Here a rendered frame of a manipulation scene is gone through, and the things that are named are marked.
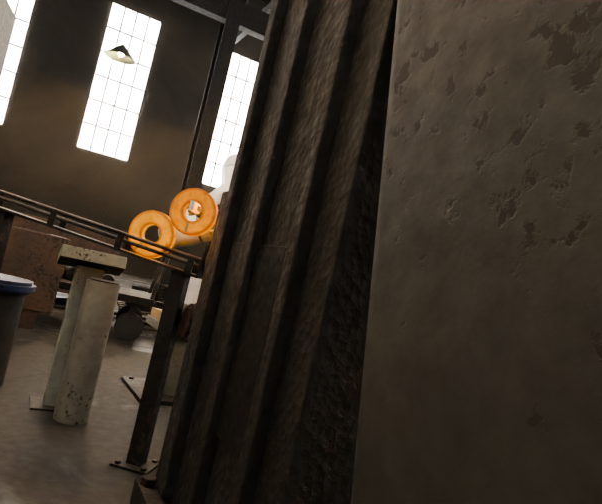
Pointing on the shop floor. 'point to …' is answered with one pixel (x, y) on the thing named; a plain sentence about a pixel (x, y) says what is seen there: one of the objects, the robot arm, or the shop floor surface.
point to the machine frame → (287, 273)
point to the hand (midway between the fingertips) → (194, 207)
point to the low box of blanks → (22, 262)
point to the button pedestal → (91, 266)
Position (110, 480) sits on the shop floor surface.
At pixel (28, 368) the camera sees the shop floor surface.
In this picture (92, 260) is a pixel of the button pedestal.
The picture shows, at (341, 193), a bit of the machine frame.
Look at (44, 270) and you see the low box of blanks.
